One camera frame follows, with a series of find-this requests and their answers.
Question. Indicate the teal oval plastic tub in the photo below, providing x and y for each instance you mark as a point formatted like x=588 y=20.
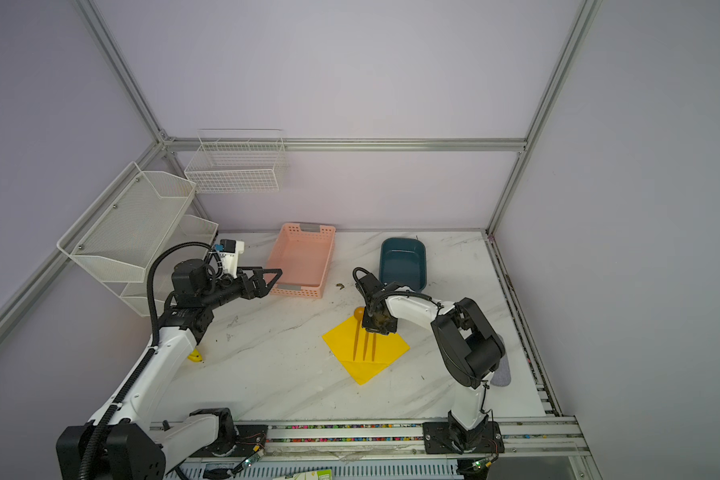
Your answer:
x=403 y=261

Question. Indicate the white mesh shelf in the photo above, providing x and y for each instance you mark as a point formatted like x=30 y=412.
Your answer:
x=190 y=228
x=118 y=237

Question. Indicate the yellow banana toy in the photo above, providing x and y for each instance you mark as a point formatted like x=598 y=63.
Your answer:
x=195 y=356

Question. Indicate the yellow paper napkin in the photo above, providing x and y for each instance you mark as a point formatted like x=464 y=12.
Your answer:
x=390 y=348

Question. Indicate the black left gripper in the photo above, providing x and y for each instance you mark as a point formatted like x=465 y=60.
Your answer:
x=260 y=289

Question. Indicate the grey oval case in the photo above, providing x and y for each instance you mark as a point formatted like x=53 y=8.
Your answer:
x=502 y=375

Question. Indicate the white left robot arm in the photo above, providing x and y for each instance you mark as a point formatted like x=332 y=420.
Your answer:
x=117 y=442

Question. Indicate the yellow plastic spoon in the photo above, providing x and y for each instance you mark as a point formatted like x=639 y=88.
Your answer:
x=359 y=337

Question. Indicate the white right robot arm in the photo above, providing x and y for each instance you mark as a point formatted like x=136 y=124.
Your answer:
x=471 y=351

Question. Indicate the white wire wall basket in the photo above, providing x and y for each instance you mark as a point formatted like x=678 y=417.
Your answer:
x=238 y=161

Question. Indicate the white mesh shelf lower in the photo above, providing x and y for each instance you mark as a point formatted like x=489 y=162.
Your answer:
x=190 y=228

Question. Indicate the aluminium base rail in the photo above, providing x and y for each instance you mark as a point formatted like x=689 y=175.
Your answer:
x=353 y=440

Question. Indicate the white mesh shelf upper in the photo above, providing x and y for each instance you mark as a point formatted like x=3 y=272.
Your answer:
x=118 y=237

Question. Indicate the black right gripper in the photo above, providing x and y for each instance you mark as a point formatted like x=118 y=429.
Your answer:
x=368 y=326

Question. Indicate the pink perforated plastic basket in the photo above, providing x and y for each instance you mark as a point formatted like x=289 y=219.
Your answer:
x=303 y=252

